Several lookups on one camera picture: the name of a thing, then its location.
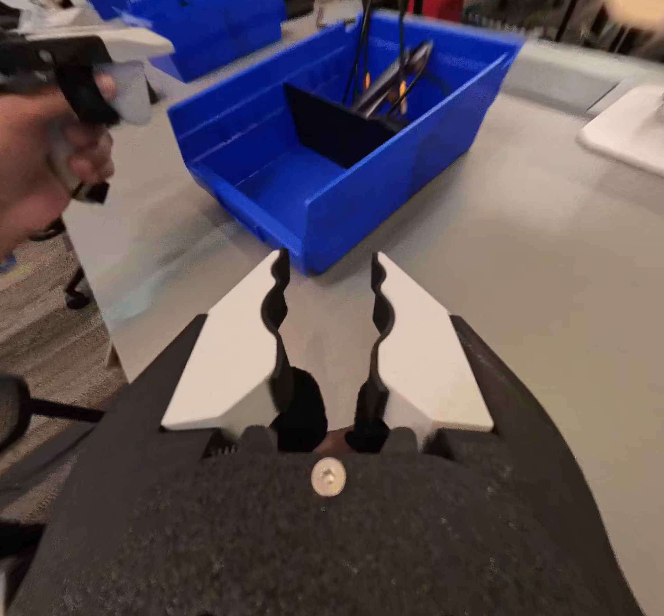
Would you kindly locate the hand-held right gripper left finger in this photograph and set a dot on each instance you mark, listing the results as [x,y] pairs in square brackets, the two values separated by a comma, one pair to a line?
[223,367]

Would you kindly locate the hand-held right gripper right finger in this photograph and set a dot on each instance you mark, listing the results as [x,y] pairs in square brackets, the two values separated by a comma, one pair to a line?
[430,367]

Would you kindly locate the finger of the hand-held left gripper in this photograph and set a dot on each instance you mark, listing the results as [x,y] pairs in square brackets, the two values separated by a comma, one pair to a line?
[135,45]

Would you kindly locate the grey desk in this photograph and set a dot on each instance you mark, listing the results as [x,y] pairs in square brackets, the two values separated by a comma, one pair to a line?
[544,263]

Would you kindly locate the person's left hand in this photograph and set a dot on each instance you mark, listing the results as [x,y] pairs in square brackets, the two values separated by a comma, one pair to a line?
[26,169]

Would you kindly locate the black bin divider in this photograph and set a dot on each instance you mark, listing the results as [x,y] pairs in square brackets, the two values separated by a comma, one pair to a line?
[332,128]

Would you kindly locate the white stand with black board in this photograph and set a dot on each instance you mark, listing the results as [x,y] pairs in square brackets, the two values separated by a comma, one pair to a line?
[622,133]

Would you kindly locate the red storage bin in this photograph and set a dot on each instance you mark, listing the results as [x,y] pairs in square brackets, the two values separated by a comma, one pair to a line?
[441,1]

